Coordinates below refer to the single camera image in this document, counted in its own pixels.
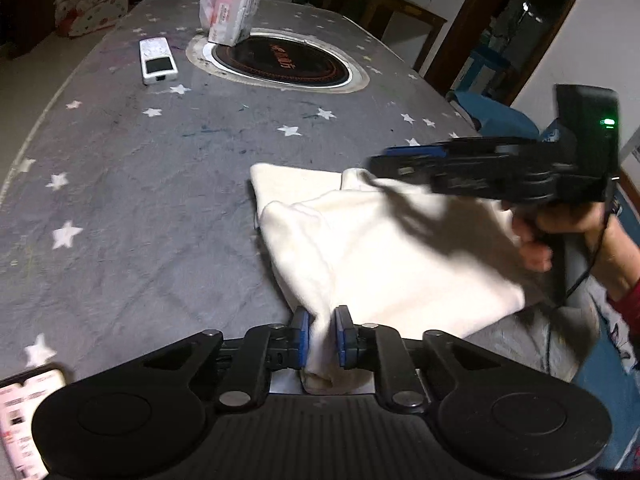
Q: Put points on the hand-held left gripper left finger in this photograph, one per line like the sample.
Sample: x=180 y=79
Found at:
x=301 y=341

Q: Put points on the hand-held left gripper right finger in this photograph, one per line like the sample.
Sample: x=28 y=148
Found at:
x=342 y=338

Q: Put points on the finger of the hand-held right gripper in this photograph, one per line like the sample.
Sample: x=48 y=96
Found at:
x=415 y=150
x=475 y=177

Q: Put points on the cream sweater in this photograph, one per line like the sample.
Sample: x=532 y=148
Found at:
x=375 y=260

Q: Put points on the person's right forearm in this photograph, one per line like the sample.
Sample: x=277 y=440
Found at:
x=620 y=260

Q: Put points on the person's right hand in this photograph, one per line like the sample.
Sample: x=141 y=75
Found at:
x=535 y=250

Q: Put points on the blue cabinet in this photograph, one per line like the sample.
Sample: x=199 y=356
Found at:
x=487 y=70

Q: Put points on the brown wooden side table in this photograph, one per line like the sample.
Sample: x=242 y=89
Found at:
x=400 y=7

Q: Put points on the round black induction cooker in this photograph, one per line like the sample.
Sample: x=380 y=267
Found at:
x=280 y=62

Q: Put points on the grey star-print tablecloth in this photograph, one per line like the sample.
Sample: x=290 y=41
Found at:
x=150 y=200

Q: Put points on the white tissue pack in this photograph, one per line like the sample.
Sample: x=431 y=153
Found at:
x=232 y=10

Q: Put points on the white remote control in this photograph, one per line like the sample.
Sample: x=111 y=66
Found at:
x=157 y=62

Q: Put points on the smartphone with white screen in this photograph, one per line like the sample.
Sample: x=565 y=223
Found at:
x=22 y=420

